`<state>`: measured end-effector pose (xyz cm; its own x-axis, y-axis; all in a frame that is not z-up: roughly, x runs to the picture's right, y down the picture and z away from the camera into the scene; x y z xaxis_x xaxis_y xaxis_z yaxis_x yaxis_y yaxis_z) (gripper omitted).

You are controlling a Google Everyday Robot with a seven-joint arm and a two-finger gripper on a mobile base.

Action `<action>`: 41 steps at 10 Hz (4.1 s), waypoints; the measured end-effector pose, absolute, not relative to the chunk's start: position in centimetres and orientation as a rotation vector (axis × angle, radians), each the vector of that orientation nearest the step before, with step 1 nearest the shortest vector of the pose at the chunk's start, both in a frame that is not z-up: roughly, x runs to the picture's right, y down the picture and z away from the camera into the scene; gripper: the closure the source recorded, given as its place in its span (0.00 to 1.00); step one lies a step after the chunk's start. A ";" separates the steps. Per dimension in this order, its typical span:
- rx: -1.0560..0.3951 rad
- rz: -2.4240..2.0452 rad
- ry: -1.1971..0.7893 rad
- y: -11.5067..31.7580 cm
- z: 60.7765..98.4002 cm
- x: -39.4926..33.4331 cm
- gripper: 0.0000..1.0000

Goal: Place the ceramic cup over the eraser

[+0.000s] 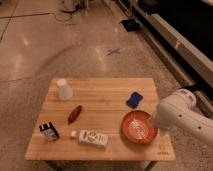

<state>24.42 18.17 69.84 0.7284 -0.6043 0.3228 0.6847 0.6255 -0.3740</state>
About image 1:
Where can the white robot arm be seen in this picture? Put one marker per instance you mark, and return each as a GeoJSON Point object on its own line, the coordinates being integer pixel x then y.
{"type": "Point", "coordinates": [176, 110]}

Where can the wooden table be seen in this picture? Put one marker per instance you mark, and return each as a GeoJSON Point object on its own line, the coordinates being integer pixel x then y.
{"type": "Point", "coordinates": [103, 102]}

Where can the black white eraser box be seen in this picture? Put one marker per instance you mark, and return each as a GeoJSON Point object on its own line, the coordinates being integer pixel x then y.
{"type": "Point", "coordinates": [49, 131]}

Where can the orange bowl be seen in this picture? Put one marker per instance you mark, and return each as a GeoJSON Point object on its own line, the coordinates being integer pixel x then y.
{"type": "Point", "coordinates": [138, 128]}

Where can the white machine base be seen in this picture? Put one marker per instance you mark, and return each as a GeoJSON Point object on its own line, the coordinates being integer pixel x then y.
{"type": "Point", "coordinates": [72, 5]}

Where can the blue tape cross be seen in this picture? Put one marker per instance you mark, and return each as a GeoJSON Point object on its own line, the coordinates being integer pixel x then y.
{"type": "Point", "coordinates": [112, 51]}

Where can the white milk carton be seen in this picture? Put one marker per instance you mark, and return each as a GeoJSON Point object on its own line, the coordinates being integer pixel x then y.
{"type": "Point", "coordinates": [90, 137]}

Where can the long white rail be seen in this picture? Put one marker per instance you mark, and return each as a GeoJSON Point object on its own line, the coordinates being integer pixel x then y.
{"type": "Point", "coordinates": [199, 62]}

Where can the black floor mat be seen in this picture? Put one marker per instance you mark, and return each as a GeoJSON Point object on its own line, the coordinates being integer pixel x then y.
{"type": "Point", "coordinates": [130, 25]}

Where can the blue sponge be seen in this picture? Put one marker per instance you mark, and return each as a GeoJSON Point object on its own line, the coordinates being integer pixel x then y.
{"type": "Point", "coordinates": [134, 100]}

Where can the brown sausage toy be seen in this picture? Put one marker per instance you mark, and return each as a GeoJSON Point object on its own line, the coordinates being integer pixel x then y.
{"type": "Point", "coordinates": [74, 114]}

